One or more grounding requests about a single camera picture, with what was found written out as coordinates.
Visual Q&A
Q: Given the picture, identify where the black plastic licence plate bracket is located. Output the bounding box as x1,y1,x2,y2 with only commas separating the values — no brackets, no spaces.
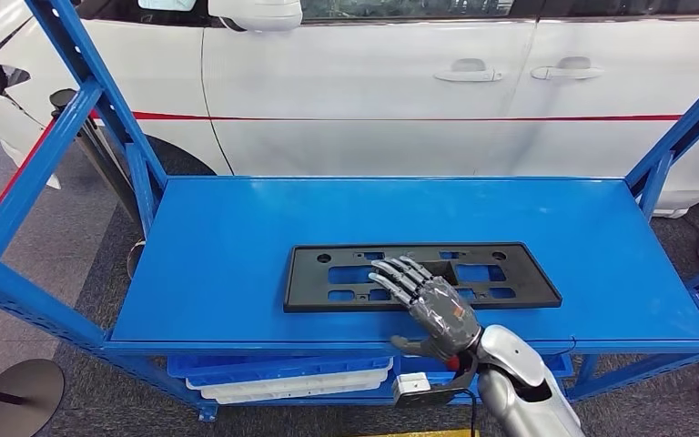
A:
283,242,563,313

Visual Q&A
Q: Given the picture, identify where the white car with red stripe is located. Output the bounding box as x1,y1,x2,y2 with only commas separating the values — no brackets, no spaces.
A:
0,0,699,219

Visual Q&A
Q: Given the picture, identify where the red barrier belt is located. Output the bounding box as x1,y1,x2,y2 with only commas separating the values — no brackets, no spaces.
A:
0,117,58,242

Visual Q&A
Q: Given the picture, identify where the white car door handle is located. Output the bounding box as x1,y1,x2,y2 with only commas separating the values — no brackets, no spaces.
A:
433,58,504,84
530,56,605,81

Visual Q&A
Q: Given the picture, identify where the white car side mirror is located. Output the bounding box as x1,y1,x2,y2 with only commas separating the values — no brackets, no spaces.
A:
208,0,304,33

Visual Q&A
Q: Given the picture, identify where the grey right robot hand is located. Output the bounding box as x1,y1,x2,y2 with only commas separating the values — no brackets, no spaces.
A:
367,255,484,364

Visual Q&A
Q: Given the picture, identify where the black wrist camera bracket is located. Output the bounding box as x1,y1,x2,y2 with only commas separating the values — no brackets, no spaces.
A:
394,352,482,407

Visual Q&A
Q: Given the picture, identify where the blue metal shelving rack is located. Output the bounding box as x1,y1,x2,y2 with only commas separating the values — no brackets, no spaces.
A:
0,0,699,423

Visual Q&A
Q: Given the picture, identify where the blue plastic crate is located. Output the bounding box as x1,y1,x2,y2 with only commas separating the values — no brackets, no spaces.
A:
394,354,573,387

